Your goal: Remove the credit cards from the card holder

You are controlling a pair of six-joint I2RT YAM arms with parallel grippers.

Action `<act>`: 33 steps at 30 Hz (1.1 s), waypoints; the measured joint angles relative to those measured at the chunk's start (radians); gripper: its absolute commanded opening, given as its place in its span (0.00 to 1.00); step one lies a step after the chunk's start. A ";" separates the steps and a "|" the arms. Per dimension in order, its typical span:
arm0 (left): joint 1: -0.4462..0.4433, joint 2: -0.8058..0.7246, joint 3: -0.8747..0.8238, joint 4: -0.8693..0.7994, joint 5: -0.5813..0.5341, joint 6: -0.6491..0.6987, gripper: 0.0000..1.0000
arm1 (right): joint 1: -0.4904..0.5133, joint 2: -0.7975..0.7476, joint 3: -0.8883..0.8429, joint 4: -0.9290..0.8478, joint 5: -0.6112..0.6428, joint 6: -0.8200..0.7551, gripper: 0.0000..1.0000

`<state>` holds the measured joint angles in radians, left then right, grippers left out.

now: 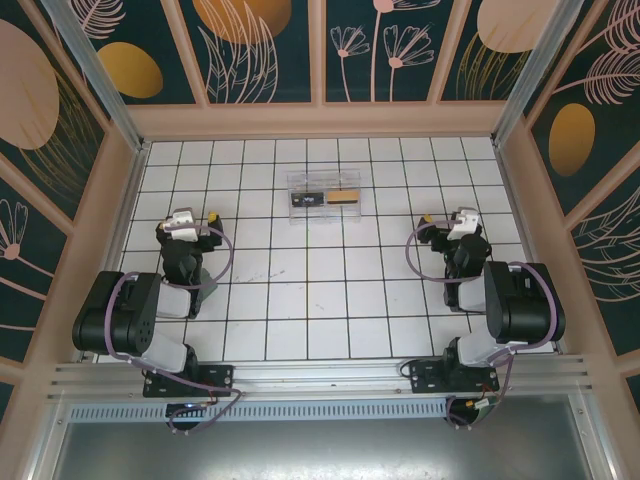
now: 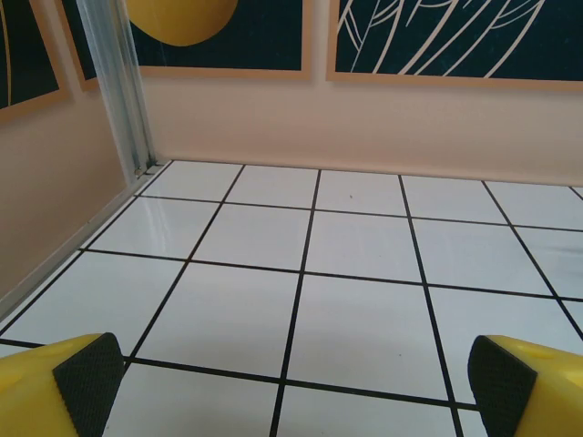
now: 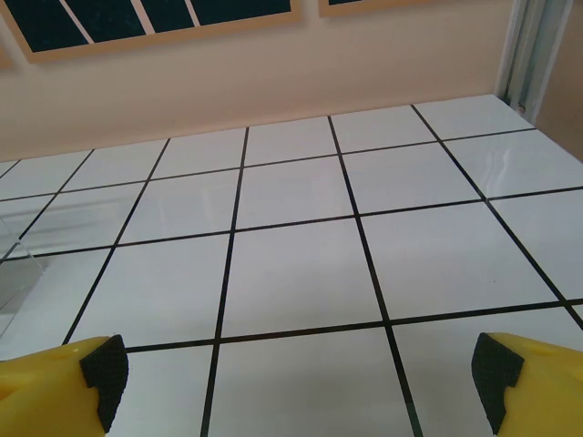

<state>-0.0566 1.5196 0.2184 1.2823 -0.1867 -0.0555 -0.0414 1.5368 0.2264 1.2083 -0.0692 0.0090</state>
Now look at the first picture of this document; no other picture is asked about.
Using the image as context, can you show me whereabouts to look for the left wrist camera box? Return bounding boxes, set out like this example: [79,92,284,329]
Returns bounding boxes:
[166,209,209,242]

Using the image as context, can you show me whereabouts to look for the aluminium frame post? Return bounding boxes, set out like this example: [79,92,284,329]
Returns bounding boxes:
[491,0,596,147]
[38,0,152,154]

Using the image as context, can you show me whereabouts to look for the clear acrylic card organizer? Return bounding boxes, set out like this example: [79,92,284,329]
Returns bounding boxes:
[285,170,365,227]

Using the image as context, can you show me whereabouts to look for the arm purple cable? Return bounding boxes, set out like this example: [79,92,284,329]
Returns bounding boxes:
[106,223,245,436]
[405,218,567,432]

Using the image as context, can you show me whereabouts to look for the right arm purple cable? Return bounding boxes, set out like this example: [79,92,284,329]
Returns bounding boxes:
[405,218,567,432]

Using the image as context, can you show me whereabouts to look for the slotted grey cable duct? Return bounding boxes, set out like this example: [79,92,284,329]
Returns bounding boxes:
[67,398,450,423]

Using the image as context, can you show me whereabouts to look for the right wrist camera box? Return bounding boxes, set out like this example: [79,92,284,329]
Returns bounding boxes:
[446,208,480,243]

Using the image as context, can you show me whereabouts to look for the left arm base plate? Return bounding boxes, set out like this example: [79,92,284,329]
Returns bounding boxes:
[143,364,236,400]

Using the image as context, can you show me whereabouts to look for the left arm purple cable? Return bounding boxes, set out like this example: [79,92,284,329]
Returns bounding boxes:
[106,223,245,436]

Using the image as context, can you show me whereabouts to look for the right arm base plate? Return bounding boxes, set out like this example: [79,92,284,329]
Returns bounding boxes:
[408,360,501,396]

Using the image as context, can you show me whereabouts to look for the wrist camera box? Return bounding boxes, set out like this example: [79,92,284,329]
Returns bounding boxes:
[166,209,209,242]
[446,208,480,243]

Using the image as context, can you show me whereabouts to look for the aluminium mounting rail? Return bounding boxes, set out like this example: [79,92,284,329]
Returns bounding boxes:
[47,352,594,402]

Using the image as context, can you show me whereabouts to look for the grey metal sheet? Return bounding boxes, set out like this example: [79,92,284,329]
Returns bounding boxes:
[29,418,619,480]

